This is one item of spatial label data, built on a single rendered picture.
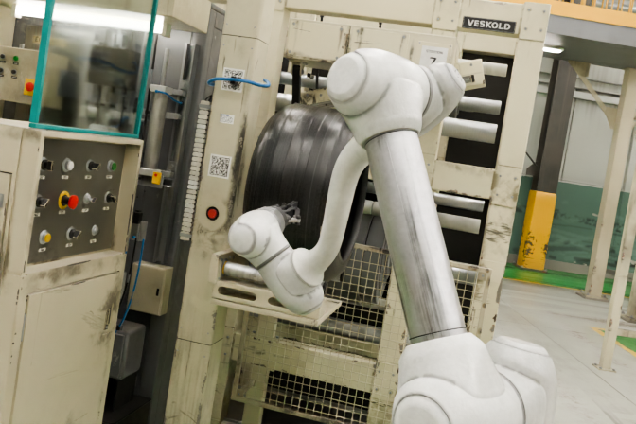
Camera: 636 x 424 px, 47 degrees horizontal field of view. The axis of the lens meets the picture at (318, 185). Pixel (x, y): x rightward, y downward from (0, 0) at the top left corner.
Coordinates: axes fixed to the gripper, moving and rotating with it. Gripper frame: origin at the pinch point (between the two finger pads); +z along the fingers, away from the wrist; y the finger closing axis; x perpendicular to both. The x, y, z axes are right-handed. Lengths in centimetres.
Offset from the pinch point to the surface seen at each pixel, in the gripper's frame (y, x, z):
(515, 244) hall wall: -111, 227, 966
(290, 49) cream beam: 23, -44, 57
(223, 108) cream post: 34.8, -22.7, 27.5
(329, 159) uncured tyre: -7.4, -14.5, 9.1
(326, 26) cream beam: 11, -54, 58
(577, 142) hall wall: -179, 57, 1016
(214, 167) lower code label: 34.9, -2.8, 24.5
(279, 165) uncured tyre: 7.0, -10.8, 6.3
